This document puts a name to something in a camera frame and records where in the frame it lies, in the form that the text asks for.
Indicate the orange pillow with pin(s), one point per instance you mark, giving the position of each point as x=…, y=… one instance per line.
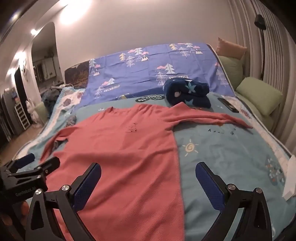
x=231, y=47

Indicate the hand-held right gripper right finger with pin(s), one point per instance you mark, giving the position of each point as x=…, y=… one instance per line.
x=209, y=187

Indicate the dark patterned cushion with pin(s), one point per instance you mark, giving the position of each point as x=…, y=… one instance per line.
x=76, y=74

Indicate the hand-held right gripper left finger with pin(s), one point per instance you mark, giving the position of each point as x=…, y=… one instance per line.
x=86, y=185

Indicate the navy star print fleece blanket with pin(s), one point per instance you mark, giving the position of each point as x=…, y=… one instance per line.
x=187, y=92

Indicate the pile of dark clothes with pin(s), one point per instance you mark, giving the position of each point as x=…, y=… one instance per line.
x=50, y=96

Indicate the black floor lamp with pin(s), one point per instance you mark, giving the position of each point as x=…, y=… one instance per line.
x=260, y=22

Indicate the coral knit shirt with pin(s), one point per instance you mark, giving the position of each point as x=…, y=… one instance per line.
x=120, y=157

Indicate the green pillow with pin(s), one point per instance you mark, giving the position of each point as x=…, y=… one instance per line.
x=259, y=95
x=231, y=69
x=41, y=113

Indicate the blue tree print sheet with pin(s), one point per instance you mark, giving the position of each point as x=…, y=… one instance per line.
x=143, y=69

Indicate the white ladder rack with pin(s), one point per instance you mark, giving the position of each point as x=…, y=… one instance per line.
x=22, y=115

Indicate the white patterned quilt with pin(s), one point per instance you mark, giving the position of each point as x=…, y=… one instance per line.
x=69, y=99

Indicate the white pleated curtain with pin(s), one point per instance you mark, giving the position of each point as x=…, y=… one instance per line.
x=277, y=69

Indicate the white box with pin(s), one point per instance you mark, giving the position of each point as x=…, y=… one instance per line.
x=290, y=180

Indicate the person's left hand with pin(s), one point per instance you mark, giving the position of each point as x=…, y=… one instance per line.
x=23, y=209

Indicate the teal cartoon print bedsheet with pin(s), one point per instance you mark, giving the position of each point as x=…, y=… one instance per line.
x=231, y=157

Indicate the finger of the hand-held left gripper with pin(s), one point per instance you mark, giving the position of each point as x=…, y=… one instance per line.
x=24, y=160
x=48, y=165

